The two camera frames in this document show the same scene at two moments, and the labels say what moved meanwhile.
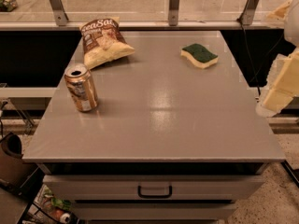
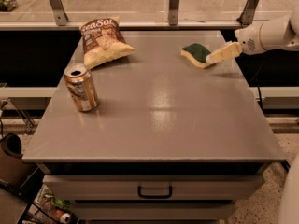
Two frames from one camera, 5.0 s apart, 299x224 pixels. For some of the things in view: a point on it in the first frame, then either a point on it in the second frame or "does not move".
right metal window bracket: (247, 16) does not move
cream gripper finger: (283, 81) to (249, 42)
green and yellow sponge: (198, 55) does not move
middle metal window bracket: (174, 5) does not move
